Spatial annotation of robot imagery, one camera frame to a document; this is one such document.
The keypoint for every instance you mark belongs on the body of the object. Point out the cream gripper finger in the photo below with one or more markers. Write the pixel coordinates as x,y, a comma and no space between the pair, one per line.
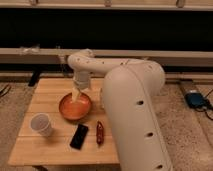
76,93

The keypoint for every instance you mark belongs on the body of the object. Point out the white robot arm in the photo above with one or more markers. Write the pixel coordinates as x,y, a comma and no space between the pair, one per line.
127,89

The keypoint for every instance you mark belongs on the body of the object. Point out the white paper cup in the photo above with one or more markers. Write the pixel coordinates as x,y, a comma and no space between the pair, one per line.
41,124

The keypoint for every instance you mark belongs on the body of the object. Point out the blue power adapter box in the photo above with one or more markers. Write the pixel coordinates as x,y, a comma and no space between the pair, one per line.
195,100

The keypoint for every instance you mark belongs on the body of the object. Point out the black smartphone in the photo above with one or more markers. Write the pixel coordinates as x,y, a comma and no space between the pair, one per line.
79,136

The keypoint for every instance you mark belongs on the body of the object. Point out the orange ceramic bowl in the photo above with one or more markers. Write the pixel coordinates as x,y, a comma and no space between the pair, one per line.
75,110

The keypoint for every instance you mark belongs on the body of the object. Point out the wooden table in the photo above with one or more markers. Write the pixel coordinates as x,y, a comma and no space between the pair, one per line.
55,152

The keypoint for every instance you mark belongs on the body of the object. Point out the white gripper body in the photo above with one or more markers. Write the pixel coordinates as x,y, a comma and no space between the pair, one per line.
81,79

